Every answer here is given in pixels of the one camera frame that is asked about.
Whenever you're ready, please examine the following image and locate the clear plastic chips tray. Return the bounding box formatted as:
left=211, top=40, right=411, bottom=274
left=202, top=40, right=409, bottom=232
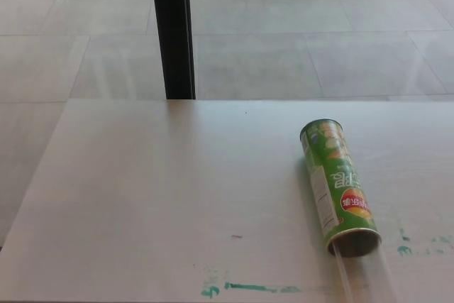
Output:
left=332, top=242, right=404, bottom=303

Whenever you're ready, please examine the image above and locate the green chips can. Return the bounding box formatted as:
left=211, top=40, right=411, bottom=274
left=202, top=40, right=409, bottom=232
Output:
left=299, top=117, right=384, bottom=258

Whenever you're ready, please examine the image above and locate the black vertical post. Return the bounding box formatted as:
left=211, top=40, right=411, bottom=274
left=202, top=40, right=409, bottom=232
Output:
left=148, top=0, right=197, bottom=101

